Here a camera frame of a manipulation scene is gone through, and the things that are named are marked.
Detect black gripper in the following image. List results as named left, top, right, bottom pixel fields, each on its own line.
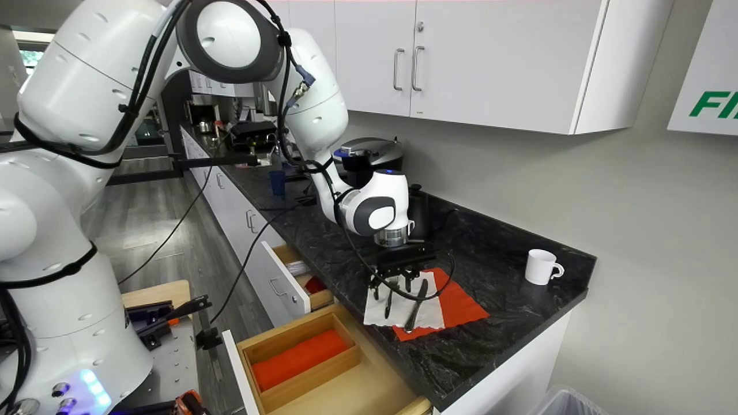
left=366, top=238, right=434, bottom=304

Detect silver metal knife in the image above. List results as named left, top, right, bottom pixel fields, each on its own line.
left=403, top=276, right=432, bottom=332

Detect wooden segmented drawer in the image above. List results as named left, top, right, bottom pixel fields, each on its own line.
left=220, top=302, right=434, bottom=415

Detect white fronted lower drawer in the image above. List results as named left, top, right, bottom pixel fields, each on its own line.
left=259, top=239, right=337, bottom=330

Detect orange drawer liner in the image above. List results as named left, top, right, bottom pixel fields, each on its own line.
left=252, top=330, right=354, bottom=393

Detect white paper napkin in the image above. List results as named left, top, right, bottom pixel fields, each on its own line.
left=361, top=270, right=450, bottom=332

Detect red bowl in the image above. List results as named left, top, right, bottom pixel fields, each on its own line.
left=302, top=275, right=330, bottom=298

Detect white mug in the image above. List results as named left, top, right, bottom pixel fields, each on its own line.
left=524, top=246, right=568, bottom=288

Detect black orange clamp tools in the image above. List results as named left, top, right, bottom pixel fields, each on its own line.
left=124, top=295, right=215, bottom=350

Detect white sign green letters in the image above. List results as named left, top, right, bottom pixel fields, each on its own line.
left=666, top=0, right=738, bottom=138

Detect black cable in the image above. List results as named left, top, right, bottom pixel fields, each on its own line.
left=113, top=159, right=219, bottom=288

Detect white wall cabinets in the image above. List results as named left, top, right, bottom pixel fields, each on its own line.
left=262, top=0, right=678, bottom=138

